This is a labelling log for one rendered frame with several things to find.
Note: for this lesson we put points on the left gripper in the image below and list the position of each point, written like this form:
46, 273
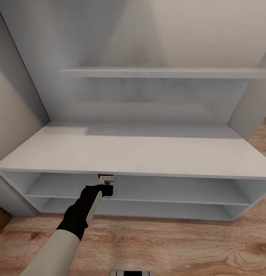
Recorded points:
108, 190

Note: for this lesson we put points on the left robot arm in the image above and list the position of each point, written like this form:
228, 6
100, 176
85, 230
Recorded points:
56, 257

